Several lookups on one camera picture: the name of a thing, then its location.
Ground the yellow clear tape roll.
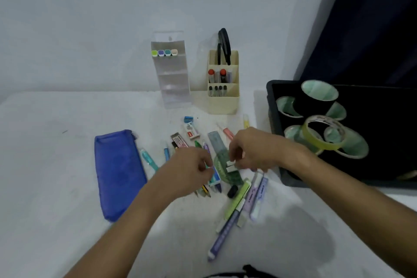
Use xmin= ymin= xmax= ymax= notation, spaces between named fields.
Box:
xmin=301 ymin=115 xmax=347 ymax=152

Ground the person's right hand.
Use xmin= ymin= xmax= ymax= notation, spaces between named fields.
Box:
xmin=228 ymin=127 xmax=308 ymax=172

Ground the cream pen holder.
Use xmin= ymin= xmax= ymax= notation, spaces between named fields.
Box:
xmin=207 ymin=50 xmax=240 ymax=115

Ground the black plastic tray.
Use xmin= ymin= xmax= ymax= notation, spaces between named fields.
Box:
xmin=266 ymin=79 xmax=417 ymax=189

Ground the person's right forearm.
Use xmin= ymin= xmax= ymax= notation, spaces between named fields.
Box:
xmin=293 ymin=146 xmax=417 ymax=278

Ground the green transparent protractor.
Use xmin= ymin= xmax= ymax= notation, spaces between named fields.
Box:
xmin=213 ymin=154 xmax=244 ymax=187

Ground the dark blue curtain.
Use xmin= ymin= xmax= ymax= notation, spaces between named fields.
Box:
xmin=293 ymin=0 xmax=417 ymax=88

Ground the white eraser red label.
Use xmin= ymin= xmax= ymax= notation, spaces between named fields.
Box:
xmin=183 ymin=122 xmax=201 ymax=140

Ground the blue mesh pencil pouch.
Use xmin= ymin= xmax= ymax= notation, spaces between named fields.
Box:
xmin=94 ymin=129 xmax=148 ymax=222

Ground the light green pastel highlighter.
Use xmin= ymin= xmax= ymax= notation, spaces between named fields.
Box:
xmin=216 ymin=179 xmax=252 ymax=235

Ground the light blue pastel highlighter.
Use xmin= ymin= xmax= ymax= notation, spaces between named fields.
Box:
xmin=250 ymin=176 xmax=269 ymax=222

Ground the lilac pastel highlighter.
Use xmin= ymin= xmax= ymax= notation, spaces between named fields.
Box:
xmin=236 ymin=172 xmax=264 ymax=228

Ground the person's left hand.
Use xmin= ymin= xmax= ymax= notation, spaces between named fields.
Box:
xmin=146 ymin=146 xmax=215 ymax=207

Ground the pile of pens and markers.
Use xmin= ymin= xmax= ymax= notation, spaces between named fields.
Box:
xmin=139 ymin=139 xmax=223 ymax=199

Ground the person's left forearm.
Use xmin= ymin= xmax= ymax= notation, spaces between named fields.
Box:
xmin=63 ymin=186 xmax=170 ymax=278

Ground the coral pink highlighter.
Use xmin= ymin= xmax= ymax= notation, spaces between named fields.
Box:
xmin=216 ymin=123 xmax=235 ymax=142

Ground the pink label lead case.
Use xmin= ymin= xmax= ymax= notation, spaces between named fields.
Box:
xmin=170 ymin=132 xmax=189 ymax=149

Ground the clear tiered organizer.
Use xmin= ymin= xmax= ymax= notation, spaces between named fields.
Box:
xmin=151 ymin=30 xmax=192 ymax=109

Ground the blue violet pastel highlighter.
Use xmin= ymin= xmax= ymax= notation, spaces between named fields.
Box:
xmin=207 ymin=209 xmax=242 ymax=261

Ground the black neck cord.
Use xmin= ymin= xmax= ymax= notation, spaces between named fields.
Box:
xmin=202 ymin=265 xmax=281 ymax=278

